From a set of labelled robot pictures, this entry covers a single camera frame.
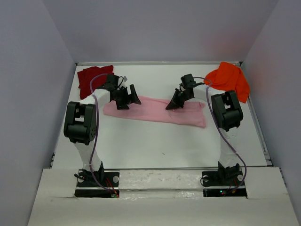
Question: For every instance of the aluminium table front rail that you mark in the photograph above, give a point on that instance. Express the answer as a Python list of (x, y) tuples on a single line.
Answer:
[(180, 168)]

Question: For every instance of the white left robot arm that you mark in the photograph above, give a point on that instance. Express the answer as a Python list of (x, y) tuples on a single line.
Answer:
[(81, 125)]

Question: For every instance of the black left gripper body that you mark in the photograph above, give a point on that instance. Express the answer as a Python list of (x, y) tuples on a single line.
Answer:
[(127, 98)]

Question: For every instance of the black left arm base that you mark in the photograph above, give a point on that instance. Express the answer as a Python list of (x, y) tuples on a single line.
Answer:
[(97, 184)]

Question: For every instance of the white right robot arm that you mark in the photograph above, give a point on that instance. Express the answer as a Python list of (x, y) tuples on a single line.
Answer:
[(225, 110)]

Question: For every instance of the pink t shirt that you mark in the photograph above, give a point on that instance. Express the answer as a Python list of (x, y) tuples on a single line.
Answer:
[(152, 109)]

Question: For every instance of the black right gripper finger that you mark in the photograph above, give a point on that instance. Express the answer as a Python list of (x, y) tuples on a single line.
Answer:
[(180, 103), (172, 105)]

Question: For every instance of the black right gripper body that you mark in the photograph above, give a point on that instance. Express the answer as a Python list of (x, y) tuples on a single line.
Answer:
[(180, 98)]

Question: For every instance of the orange t shirt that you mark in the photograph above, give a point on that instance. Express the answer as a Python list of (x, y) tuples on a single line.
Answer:
[(229, 77)]

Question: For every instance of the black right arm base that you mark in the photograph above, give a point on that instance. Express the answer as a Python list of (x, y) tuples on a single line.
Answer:
[(223, 182)]

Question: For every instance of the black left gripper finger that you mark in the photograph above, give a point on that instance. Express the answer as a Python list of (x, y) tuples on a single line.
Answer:
[(134, 99), (122, 106)]

